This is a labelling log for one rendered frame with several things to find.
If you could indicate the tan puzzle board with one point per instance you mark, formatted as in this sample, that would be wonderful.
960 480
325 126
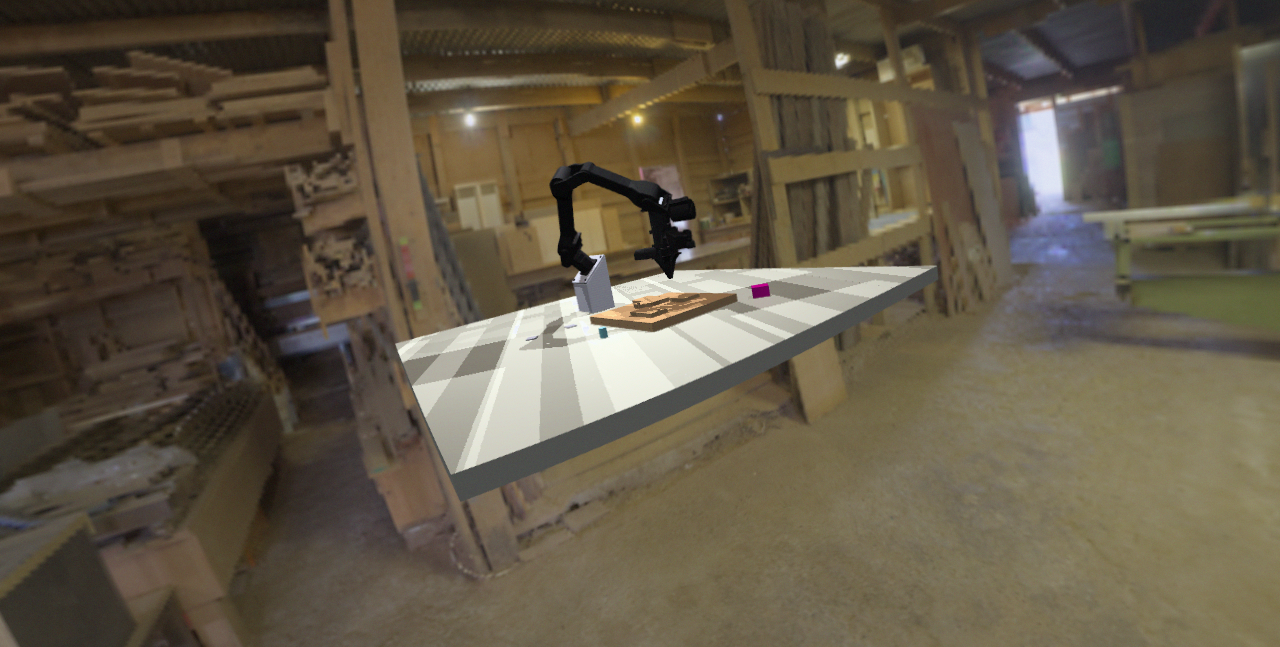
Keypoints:
670 309

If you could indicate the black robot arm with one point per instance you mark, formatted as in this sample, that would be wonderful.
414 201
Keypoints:
645 195

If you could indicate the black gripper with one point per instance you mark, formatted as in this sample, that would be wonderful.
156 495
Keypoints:
666 257

